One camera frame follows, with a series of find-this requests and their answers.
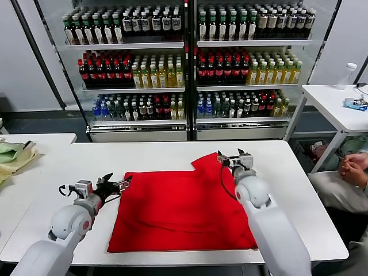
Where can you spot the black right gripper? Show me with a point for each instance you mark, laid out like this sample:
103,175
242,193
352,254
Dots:
235,164

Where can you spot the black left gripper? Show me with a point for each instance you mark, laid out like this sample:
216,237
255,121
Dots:
105,191

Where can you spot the red T-shirt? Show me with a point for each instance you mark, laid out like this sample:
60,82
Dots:
178,207

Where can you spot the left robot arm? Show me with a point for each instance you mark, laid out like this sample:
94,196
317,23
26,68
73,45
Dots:
66,224

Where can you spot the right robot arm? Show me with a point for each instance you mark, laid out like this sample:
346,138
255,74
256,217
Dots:
273,224

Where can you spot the pink clothes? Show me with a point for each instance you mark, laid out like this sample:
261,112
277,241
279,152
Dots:
319,155

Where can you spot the pale green clothes pile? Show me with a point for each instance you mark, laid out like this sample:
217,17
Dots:
355,143

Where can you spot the person's left hand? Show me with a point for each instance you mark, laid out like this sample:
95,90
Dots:
353,175

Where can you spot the person's right hand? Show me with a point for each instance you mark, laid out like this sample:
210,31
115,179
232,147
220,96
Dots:
356,160

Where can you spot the glass drink display cooler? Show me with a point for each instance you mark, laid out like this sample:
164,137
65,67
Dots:
241,130
138,130

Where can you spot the small dark drink bottle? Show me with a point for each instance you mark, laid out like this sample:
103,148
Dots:
143,110
127,113
247,109
135,113
150,110
239,110
232,110
254,108

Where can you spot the clear green-tint water bottle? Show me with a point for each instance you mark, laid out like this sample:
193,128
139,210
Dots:
225,109
119,112
217,109
112,112

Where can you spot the blue-label water bottle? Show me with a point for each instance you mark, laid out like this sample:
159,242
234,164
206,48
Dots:
200,110
96,113
104,113
208,110

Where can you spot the red-cap cola bottle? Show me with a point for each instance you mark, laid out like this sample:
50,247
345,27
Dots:
237,73
92,76
228,73
101,76
262,107
110,76
83,76
127,75
202,73
211,73
220,73
158,110
118,76
166,110
270,107
245,73

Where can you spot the yellow juice bottle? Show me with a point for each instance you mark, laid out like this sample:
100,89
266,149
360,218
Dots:
253,76
180,78
284,108
145,79
288,75
136,79
296,74
171,78
163,79
173,112
262,76
279,76
277,109
154,79
271,76
180,112

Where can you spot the white adjoining table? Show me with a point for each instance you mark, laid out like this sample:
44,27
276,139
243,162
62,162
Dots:
54,138

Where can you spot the pale yellow cloth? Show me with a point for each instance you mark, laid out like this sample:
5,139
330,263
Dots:
17,166

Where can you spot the pale green cloth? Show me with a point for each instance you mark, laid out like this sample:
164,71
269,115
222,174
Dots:
8,153

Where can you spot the seated person beige clothing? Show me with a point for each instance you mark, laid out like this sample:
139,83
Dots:
336,192

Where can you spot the green-cap dark tea bottle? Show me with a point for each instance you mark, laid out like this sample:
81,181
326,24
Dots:
88,34
233,28
243,28
203,28
252,28
78,34
213,28
108,34
69,34
118,33
222,28
98,34

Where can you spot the blue plastic packet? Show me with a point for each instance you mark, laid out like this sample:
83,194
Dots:
352,105

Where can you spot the white-label black drink bottle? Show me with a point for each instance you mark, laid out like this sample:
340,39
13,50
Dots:
282,22
176,25
272,23
301,22
167,25
292,22
127,26
262,23
156,25
146,26
137,26
310,21

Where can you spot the clear bottle white cap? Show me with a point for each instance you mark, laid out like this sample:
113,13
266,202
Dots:
345,77

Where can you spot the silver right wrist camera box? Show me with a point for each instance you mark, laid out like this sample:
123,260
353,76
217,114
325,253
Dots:
247,161

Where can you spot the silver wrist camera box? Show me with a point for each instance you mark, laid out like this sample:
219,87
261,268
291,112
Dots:
83,188
247,161

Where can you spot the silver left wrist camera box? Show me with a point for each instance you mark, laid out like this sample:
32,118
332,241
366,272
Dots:
83,188

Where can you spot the white metal-frame side table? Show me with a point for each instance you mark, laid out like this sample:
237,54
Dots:
325,100

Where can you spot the dark metal wall pole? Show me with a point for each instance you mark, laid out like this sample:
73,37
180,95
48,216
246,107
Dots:
39,54

